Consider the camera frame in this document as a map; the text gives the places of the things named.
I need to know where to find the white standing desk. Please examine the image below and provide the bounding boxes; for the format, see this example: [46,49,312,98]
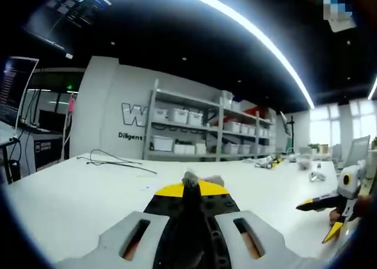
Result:
[0,120,36,184]

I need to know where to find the white crumpled bag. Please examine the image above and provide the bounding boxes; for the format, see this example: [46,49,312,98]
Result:
[296,155,313,171]

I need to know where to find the black equipment case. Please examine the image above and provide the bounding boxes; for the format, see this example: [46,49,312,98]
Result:
[32,132,70,171]

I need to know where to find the rows of white storage boxes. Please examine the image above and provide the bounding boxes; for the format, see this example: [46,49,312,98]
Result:
[151,91,276,157]

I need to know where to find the hanging dark monitor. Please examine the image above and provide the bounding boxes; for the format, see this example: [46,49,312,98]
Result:
[22,0,112,57]

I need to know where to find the black power brick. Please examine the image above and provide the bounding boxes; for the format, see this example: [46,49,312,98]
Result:
[7,160,21,183]

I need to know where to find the white ceiling air conditioner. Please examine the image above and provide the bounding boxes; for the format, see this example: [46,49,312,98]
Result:
[328,14,356,34]

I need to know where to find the black tripod stand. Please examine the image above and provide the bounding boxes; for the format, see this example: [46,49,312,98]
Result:
[279,109,297,154]

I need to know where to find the long ceiling light strip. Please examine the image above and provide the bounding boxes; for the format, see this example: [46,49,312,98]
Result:
[367,74,377,101]
[153,0,315,108]

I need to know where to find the thin grey cable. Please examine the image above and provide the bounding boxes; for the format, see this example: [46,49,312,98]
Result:
[77,148,158,175]

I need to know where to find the white hanging cord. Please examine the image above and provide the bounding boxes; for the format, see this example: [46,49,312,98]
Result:
[62,112,72,158]

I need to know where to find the grey towel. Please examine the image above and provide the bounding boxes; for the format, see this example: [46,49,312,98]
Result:
[181,170,226,269]

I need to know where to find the grey office chair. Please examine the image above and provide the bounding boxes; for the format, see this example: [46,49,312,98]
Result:
[335,135,371,171]

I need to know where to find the grey metal shelving rack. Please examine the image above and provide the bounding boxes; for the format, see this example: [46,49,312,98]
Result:
[142,79,277,162]

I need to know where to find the silver laptop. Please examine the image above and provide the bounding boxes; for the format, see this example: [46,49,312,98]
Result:
[0,56,40,131]

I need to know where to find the person's right hand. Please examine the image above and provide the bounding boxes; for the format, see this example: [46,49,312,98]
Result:
[328,197,376,225]

